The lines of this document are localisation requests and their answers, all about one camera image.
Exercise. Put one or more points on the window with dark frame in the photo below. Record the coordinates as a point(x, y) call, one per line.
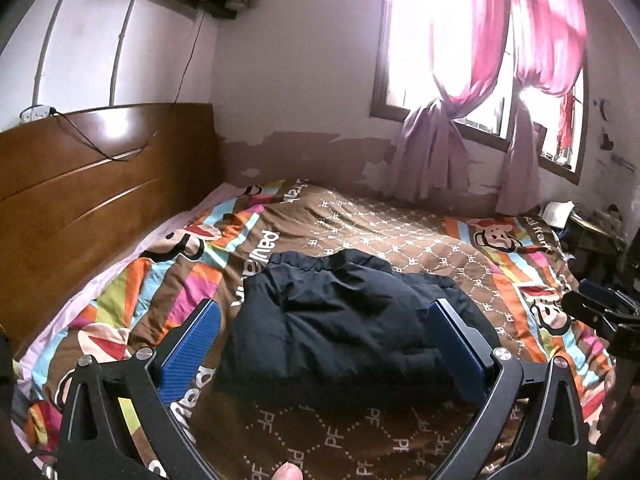
point(448, 55)

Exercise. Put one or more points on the wooden headboard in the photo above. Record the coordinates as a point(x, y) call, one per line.
point(78, 191)

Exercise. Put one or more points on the pink curtain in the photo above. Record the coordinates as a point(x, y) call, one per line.
point(549, 47)
point(444, 59)

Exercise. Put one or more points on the cluttered dark side table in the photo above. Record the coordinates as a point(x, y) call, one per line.
point(592, 242)

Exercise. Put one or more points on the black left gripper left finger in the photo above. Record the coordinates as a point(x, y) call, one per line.
point(95, 441)

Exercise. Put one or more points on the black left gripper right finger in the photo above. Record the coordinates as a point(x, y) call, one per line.
point(552, 439)

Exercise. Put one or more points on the brown colourful cartoon bedspread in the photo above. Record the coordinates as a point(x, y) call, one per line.
point(512, 268)

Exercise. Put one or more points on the white power strip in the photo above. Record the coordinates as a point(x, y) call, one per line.
point(36, 112)

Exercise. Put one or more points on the pink curtain left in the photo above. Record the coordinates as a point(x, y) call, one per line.
point(444, 59)

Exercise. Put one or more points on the pink curtain right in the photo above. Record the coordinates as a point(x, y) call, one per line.
point(549, 47)

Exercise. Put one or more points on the fingertip of operator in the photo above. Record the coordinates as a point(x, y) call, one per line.
point(288, 471)

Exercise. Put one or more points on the black padded jacket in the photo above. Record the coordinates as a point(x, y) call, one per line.
point(340, 329)

